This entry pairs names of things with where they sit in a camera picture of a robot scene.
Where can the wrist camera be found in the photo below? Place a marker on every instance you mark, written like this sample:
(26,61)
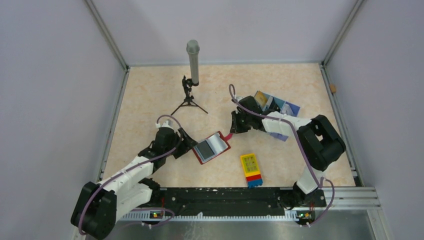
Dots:
(165,124)
(238,98)

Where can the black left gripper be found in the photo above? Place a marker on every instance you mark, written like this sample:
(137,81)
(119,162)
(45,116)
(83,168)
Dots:
(187,143)

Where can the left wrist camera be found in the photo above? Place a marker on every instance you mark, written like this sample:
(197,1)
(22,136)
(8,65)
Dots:
(165,124)

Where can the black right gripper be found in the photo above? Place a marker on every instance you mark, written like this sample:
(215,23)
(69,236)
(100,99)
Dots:
(235,128)

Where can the black tripod stand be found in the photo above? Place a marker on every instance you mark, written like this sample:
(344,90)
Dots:
(188,101)

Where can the small tan object on rail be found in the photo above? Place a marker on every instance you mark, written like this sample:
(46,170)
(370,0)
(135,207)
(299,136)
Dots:
(332,88)

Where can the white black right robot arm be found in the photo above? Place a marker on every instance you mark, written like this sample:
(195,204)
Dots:
(319,143)

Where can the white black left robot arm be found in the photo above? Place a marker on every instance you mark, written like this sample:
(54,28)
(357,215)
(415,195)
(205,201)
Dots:
(101,204)

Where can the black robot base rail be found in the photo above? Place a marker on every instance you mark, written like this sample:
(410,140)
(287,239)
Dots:
(234,201)

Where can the blue three-slot card box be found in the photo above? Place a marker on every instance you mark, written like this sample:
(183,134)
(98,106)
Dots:
(279,105)

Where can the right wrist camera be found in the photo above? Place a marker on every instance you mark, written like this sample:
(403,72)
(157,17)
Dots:
(238,98)

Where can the grey microphone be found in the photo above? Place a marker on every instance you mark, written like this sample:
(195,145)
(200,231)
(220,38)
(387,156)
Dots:
(193,49)

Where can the red leather card holder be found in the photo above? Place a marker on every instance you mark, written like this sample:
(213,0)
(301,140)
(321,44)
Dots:
(219,144)

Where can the yellow red blue toy block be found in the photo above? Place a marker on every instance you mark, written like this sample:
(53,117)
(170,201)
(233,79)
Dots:
(251,170)

